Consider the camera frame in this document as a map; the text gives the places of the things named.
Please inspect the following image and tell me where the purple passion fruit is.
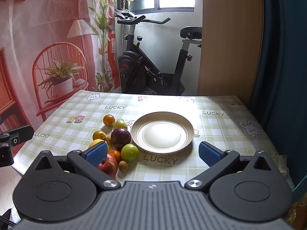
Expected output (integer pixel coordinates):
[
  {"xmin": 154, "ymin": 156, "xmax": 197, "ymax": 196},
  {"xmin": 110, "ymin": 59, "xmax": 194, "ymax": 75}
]
[{"xmin": 111, "ymin": 128, "xmax": 132, "ymax": 147}]

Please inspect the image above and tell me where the yellowish orange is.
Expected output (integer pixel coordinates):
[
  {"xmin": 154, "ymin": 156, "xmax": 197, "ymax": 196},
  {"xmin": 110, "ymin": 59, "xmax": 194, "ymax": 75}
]
[{"xmin": 92, "ymin": 130, "xmax": 106, "ymax": 141}]

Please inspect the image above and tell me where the small tangerine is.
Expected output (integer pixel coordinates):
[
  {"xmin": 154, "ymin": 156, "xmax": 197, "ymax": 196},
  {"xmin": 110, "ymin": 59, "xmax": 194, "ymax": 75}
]
[{"xmin": 108, "ymin": 149, "xmax": 121, "ymax": 163}]

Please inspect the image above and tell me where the printed backdrop cloth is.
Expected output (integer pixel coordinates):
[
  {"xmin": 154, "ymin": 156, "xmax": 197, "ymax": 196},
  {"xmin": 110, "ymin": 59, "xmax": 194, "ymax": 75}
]
[{"xmin": 0, "ymin": 0, "xmax": 116, "ymax": 135}]

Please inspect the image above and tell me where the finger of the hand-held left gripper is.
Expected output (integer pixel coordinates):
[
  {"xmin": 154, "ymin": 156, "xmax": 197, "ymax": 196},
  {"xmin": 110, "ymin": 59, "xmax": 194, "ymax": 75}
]
[
  {"xmin": 7, "ymin": 125, "xmax": 34, "ymax": 147},
  {"xmin": 0, "ymin": 133, "xmax": 14, "ymax": 168}
]

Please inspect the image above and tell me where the small pale green apple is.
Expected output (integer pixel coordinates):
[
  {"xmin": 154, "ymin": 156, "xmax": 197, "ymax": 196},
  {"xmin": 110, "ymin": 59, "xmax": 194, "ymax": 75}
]
[{"xmin": 113, "ymin": 119, "xmax": 128, "ymax": 130}]

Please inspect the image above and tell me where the cream round plate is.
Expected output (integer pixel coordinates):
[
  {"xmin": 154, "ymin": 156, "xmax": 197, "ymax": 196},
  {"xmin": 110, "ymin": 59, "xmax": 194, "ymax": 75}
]
[{"xmin": 131, "ymin": 111, "xmax": 194, "ymax": 155}]

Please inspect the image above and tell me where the dark teal curtain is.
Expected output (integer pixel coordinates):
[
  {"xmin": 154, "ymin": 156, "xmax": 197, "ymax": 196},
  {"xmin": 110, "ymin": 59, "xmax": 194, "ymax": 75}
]
[{"xmin": 249, "ymin": 0, "xmax": 307, "ymax": 192}]

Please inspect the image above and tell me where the red apple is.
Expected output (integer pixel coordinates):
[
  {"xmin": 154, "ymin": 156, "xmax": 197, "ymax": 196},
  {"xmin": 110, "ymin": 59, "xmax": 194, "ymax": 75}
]
[{"xmin": 97, "ymin": 153, "xmax": 118, "ymax": 178}]

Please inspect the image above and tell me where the yellow lemon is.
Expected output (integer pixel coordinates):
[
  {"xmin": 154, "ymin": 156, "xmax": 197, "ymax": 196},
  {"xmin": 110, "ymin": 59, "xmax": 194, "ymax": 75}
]
[{"xmin": 88, "ymin": 139, "xmax": 106, "ymax": 149}]

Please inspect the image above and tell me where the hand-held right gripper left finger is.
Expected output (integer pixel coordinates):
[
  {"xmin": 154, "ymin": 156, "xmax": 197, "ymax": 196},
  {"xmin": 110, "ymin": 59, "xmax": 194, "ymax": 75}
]
[{"xmin": 34, "ymin": 140, "xmax": 121, "ymax": 190}]

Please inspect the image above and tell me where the deep orange round orange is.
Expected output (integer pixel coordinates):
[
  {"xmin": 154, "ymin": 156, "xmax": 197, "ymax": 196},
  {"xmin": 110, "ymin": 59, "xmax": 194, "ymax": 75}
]
[{"xmin": 103, "ymin": 114, "xmax": 116, "ymax": 127}]

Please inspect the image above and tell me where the green checked tablecloth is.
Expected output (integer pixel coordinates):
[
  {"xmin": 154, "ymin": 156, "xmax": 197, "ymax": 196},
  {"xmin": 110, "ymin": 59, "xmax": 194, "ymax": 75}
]
[{"xmin": 12, "ymin": 90, "xmax": 295, "ymax": 190}]

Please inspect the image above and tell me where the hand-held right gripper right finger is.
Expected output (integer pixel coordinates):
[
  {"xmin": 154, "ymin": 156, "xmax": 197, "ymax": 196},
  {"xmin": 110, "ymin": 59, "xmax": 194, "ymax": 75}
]
[{"xmin": 184, "ymin": 141, "xmax": 273, "ymax": 190}]

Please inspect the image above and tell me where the wooden cabinet panel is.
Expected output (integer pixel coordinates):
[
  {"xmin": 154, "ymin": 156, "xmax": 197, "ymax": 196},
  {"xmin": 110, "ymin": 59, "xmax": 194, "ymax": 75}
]
[{"xmin": 197, "ymin": 0, "xmax": 264, "ymax": 101}]

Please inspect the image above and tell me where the black exercise bike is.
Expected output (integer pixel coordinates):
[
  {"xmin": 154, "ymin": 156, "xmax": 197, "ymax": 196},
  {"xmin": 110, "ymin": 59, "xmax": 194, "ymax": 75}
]
[{"xmin": 115, "ymin": 8, "xmax": 203, "ymax": 96}]

